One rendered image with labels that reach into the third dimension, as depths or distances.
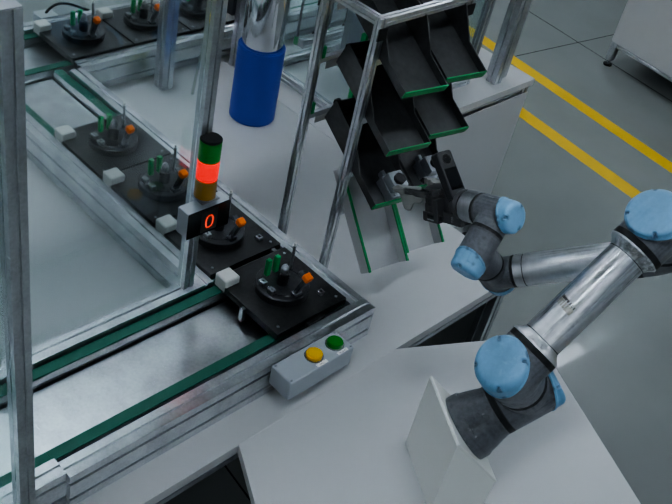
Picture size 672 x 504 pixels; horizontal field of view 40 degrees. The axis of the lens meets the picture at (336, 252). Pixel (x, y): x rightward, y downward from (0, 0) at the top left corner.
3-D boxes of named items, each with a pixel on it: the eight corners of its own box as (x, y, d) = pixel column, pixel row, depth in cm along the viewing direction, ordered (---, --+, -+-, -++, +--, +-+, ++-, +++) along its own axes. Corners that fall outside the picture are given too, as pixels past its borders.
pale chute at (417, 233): (434, 243, 258) (444, 241, 254) (398, 254, 251) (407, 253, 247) (408, 146, 257) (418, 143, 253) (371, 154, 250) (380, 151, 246)
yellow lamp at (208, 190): (219, 197, 210) (222, 179, 207) (202, 204, 207) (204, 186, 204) (206, 185, 212) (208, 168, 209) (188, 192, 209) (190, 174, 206)
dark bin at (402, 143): (427, 147, 227) (441, 131, 221) (385, 157, 220) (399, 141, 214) (377, 55, 234) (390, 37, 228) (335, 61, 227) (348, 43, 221)
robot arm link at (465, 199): (467, 196, 205) (493, 188, 210) (453, 192, 209) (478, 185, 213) (468, 228, 208) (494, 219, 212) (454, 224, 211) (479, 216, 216)
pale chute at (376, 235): (399, 262, 248) (409, 260, 245) (360, 274, 241) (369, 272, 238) (372, 161, 247) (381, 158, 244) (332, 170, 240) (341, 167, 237)
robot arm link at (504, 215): (496, 227, 197) (516, 193, 198) (461, 217, 205) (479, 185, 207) (515, 244, 202) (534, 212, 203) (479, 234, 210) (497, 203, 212)
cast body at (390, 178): (400, 200, 235) (413, 186, 229) (387, 203, 232) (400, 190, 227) (385, 172, 237) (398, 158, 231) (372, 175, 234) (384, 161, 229)
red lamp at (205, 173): (222, 179, 207) (224, 161, 204) (204, 186, 204) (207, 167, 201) (208, 168, 209) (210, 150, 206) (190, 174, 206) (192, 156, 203)
